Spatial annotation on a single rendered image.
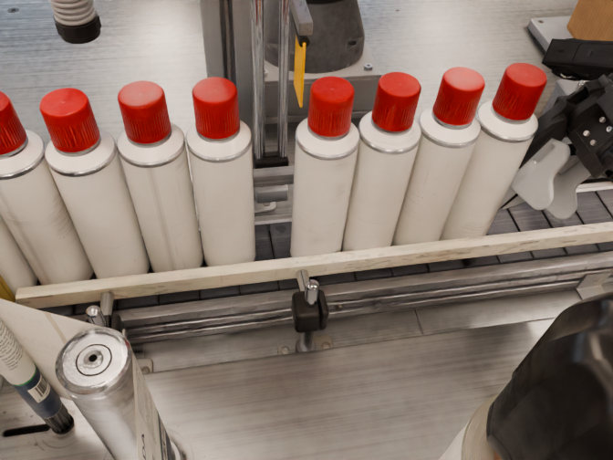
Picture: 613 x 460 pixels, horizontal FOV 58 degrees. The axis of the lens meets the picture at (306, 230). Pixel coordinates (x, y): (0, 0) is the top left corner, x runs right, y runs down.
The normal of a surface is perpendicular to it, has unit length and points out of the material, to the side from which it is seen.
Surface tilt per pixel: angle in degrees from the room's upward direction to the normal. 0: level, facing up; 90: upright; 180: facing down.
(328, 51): 68
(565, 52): 62
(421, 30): 0
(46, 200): 90
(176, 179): 90
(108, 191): 90
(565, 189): 57
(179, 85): 0
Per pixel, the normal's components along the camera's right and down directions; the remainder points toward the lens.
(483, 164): -0.63, 0.58
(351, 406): 0.05, -0.63
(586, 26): -1.00, 0.00
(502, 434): -0.80, 0.44
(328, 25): 0.29, 0.46
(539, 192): -0.85, -0.19
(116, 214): 0.78, 0.51
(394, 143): 0.03, 0.04
